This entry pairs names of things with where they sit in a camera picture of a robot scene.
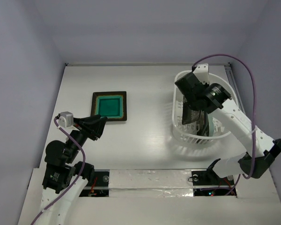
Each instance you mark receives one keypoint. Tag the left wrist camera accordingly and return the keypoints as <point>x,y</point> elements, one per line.
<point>65,120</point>

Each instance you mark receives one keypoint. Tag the white plastic dish rack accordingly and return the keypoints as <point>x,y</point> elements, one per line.
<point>188,133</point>

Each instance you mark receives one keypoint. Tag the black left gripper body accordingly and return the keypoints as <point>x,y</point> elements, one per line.
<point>80,135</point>

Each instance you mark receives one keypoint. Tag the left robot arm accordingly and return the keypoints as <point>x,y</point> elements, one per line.
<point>67,173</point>

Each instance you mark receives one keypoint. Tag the light green speckled plate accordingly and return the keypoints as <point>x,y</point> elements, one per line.
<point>208,125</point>

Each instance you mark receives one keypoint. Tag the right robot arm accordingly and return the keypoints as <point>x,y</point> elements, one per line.
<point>252,153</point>

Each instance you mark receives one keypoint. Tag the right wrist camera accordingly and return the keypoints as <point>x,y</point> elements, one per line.
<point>201,71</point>

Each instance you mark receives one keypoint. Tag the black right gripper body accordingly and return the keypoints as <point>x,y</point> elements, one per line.
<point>190,109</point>

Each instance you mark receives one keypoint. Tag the black square teal-centre plate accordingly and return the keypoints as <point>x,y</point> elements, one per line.
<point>110,104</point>

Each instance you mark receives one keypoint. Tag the black floral square plate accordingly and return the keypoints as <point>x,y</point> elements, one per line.
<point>188,115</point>

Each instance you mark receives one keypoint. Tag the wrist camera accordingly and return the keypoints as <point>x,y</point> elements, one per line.
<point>201,71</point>
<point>65,120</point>

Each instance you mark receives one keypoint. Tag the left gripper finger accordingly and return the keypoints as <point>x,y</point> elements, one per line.
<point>97,132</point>
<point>93,121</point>

